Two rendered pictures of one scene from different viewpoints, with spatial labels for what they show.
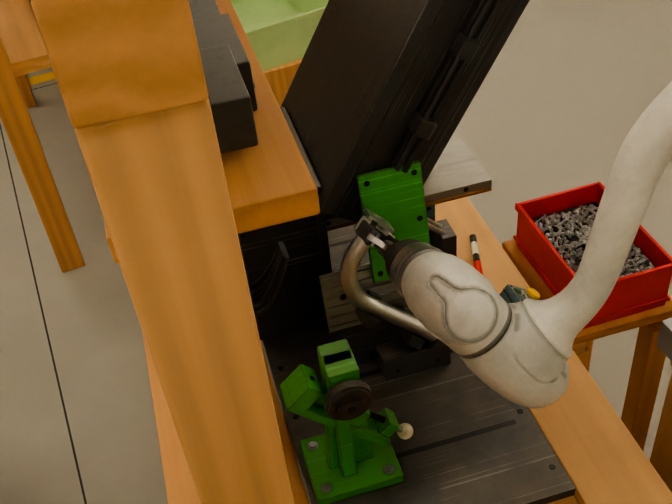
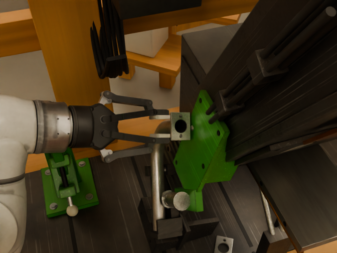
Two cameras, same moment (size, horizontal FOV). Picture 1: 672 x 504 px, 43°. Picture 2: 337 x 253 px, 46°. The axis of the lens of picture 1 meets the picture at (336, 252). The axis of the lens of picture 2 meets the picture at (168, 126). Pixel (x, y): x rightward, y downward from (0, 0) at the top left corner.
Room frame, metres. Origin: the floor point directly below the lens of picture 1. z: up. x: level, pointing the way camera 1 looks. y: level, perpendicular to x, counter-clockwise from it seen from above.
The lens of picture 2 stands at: (1.08, -0.60, 1.77)
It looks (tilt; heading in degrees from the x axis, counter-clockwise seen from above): 47 degrees down; 83
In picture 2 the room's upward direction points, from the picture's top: straight up
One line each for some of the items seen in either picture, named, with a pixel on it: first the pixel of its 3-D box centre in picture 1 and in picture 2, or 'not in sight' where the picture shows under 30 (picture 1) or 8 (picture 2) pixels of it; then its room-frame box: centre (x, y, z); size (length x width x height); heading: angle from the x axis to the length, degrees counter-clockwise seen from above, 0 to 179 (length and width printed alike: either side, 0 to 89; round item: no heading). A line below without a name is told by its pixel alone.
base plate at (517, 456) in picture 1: (357, 305); (220, 190); (1.28, -0.03, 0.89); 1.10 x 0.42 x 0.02; 11
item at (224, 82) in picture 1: (216, 98); not in sight; (0.96, 0.13, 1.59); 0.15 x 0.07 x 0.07; 11
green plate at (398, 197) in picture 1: (390, 212); (212, 145); (1.22, -0.11, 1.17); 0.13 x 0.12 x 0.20; 11
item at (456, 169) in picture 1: (385, 186); (284, 157); (1.38, -0.11, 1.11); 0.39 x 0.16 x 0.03; 101
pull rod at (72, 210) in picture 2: (397, 427); (70, 202); (0.90, -0.07, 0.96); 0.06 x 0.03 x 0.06; 101
